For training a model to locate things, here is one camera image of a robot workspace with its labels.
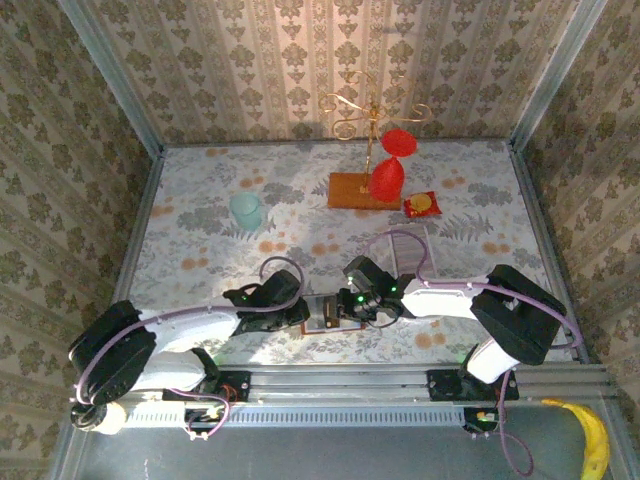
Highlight teal textured glass cup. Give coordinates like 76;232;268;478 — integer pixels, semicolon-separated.
229;192;265;232

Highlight red snack packet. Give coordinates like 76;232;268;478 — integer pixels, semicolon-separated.
402;190;444;219

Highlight red goblet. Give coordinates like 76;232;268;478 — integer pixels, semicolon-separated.
368;128;419;204

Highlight yellow banana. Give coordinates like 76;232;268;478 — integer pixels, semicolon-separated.
541;398;612;480

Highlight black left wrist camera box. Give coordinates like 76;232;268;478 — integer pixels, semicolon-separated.
259;269;304;306

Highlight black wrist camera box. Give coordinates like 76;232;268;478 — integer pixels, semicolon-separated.
259;269;304;306
343;255;396;296

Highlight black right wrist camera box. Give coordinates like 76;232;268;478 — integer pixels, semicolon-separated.
343;255;396;296

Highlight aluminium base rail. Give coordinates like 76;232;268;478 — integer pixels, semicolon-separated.
119;363;609;405

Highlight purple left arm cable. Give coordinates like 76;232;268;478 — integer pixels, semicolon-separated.
74;255;304;406

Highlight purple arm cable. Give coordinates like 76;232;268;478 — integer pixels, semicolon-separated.
357;228;584;351
74;255;304;406

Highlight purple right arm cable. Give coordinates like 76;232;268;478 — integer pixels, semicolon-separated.
357;228;584;351

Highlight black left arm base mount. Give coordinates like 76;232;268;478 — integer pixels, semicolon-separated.
162;359;251;404

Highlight white slotted cable duct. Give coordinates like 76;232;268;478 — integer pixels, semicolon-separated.
122;402;466;429

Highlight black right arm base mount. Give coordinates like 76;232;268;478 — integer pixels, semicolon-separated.
427;367;521;402

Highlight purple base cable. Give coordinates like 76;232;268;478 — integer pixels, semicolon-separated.
499;374;535;476
182;394;231;442

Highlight gold wire stand wooden base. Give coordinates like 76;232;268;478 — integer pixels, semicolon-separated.
318;69;434;211

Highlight aluminium table edge rail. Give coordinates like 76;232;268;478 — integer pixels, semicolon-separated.
108;147;166;321
507;142;591;364

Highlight aluminium corner post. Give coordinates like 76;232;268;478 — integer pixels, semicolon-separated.
507;0;609;151
57;0;166;159

